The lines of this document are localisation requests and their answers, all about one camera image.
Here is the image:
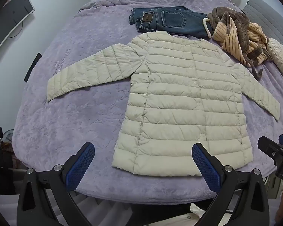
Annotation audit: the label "grey quilted headboard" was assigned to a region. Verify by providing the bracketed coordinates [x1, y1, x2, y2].
[242, 0, 283, 43]

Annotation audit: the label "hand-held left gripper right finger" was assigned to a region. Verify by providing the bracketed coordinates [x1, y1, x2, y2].
[192, 143, 270, 226]

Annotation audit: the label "curved black monitor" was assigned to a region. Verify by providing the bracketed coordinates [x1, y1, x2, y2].
[0, 0, 36, 54]

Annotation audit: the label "striped cream fleece robe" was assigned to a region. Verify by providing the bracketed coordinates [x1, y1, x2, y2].
[203, 6, 270, 80]

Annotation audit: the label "cream pleated round cushion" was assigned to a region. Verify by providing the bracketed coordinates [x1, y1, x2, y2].
[266, 38, 283, 80]

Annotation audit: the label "black monitor cable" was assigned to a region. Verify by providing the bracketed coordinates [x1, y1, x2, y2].
[8, 21, 24, 39]

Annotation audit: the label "cream quilted down jacket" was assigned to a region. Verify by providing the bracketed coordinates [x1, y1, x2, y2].
[46, 31, 281, 177]

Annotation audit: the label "blue denim jeans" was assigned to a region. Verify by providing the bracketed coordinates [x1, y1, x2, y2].
[129, 6, 214, 39]

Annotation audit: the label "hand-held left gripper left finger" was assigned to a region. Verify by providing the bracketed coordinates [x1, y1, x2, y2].
[17, 142, 95, 226]

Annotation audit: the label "purple plush blanket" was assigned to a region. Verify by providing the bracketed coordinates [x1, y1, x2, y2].
[12, 0, 283, 205]

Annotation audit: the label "beige storage box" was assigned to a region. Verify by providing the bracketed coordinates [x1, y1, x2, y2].
[265, 172, 283, 199]

